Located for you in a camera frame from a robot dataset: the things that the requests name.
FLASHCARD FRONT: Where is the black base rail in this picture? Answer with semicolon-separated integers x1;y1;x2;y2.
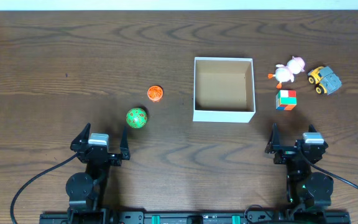
39;210;351;224

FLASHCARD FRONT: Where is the orange round spinner toy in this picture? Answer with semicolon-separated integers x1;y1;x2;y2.
147;85;163;102

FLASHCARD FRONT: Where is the green number ball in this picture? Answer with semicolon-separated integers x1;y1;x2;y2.
126;108;148;129

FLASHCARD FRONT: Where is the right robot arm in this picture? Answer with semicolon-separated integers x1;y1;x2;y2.
265;124;334;215

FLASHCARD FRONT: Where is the right black cable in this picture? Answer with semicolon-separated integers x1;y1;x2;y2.
296;149;358;224

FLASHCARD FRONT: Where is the pink white duck toy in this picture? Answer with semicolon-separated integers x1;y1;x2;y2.
267;57;306;89

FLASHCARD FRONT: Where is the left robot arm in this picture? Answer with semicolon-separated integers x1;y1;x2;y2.
66;123;131;212

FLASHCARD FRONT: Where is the left black cable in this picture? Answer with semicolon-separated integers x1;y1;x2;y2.
10;152;80;224

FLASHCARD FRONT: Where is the black cable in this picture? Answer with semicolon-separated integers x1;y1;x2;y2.
10;152;80;224
296;149;358;224

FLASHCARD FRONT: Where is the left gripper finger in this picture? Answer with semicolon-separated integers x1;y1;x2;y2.
119;127;129;154
72;123;91;146

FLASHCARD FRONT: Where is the white cardboard box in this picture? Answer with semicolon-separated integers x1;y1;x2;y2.
193;57;256;123

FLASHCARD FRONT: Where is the colourful puzzle cube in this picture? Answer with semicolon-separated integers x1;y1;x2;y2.
275;90;297;111

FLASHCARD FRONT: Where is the yellow grey toy truck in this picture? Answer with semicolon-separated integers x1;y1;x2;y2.
308;66;342;95

